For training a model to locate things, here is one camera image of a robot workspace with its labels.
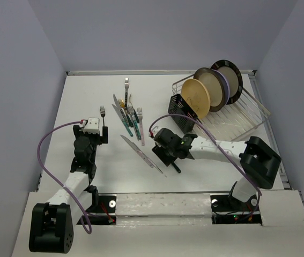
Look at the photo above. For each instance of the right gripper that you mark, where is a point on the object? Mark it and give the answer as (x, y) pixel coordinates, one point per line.
(159, 150)

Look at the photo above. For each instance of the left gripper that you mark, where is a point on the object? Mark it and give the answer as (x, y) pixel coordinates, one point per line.
(100, 140)

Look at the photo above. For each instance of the black handled fork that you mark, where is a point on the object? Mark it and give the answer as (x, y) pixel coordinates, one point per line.
(103, 114)

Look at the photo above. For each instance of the black handled knife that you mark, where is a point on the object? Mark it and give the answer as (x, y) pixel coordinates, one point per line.
(176, 167)

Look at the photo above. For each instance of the pink handled knife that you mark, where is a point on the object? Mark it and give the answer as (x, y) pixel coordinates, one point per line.
(141, 154)

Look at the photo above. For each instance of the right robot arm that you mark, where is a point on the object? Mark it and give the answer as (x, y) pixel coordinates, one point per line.
(258, 162)

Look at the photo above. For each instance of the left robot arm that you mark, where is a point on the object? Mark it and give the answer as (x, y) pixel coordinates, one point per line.
(53, 222)

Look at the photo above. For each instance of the black utensil caddy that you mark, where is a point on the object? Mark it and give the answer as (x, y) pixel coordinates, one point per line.
(178, 105)

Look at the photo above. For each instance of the yellow plate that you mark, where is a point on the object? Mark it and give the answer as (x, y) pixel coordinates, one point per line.
(196, 96)

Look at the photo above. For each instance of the clear drain tray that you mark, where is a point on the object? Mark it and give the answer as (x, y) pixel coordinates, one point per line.
(236, 121)

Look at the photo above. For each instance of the brown rimmed beige plate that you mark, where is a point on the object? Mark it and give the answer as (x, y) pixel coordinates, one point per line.
(214, 85)

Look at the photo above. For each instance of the purple plate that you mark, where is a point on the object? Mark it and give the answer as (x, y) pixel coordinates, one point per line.
(226, 86)

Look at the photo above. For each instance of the black patterned plate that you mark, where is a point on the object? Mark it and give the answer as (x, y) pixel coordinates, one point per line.
(233, 76)

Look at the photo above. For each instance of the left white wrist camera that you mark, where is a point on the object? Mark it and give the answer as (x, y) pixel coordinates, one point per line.
(92, 126)

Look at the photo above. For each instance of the green marbled handle knife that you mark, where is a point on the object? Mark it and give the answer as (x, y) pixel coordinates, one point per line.
(122, 120)

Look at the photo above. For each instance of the grey marbled handle knife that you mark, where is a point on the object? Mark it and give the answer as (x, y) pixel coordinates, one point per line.
(126, 118)

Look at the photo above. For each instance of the gold fork green handle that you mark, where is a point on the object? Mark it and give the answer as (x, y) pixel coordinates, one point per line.
(121, 102)

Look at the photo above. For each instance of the silver fork black handle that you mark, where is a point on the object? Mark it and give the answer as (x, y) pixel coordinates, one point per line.
(126, 86)

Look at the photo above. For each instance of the wire dish rack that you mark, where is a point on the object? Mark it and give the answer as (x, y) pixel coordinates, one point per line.
(245, 97)

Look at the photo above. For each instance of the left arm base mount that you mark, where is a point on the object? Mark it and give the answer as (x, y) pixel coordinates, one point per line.
(103, 212)

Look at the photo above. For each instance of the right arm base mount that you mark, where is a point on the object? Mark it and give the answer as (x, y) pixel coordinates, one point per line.
(228, 210)

